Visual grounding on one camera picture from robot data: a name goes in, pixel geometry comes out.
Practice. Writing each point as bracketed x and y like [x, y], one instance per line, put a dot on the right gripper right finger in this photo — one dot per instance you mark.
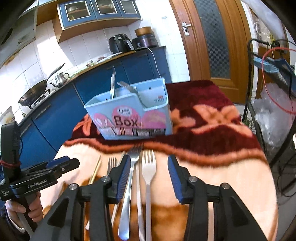
[197, 194]

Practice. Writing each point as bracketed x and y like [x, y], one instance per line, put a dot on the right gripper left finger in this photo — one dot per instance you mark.
[107, 190]

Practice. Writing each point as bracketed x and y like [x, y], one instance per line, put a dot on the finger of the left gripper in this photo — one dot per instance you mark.
[65, 167]
[57, 161]

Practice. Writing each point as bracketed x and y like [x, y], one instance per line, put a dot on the bamboo chopstick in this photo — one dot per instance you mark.
[97, 166]

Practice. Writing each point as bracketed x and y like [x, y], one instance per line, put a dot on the white handled steel fork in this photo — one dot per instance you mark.
[149, 168]

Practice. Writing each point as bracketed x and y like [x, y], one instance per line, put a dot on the long steel fork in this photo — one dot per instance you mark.
[124, 223]

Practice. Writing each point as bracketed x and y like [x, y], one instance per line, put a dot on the white chopstick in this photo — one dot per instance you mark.
[140, 217]
[115, 209]

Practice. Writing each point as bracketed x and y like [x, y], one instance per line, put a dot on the small steel fork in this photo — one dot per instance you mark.
[112, 162]

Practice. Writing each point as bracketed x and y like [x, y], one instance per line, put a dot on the person's left hand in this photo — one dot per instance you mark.
[36, 210]

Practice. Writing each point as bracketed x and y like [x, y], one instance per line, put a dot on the blue base cabinets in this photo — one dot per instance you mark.
[46, 127]

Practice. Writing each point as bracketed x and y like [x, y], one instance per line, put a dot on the red and peach fleece blanket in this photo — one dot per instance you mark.
[208, 139]

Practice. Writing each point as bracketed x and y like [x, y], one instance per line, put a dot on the black wok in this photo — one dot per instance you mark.
[36, 91]

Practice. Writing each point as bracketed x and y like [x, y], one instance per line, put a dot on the steel kettle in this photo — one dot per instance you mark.
[60, 80]

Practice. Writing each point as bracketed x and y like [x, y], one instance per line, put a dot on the light blue utensil box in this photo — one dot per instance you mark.
[132, 116]

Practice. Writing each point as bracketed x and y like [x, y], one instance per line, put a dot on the steel tongs in box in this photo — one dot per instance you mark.
[112, 83]

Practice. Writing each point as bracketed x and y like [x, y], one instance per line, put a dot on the clear plastic bag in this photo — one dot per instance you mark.
[274, 114]

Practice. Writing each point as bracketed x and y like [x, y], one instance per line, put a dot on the black metal rack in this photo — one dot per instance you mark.
[274, 68]

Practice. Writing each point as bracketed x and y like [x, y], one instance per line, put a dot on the black air fryer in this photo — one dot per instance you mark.
[120, 44]

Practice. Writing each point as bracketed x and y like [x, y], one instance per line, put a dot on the range hood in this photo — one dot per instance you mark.
[22, 33]

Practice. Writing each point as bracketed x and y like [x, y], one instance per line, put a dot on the purple rice cooker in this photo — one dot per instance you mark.
[145, 38]

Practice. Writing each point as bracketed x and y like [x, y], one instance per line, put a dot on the brown wooden door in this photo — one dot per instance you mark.
[216, 48]

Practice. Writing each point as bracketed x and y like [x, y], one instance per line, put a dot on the blue wall cabinet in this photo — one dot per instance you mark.
[79, 17]

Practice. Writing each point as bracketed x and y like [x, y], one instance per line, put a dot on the steel door handle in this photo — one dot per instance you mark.
[185, 28]

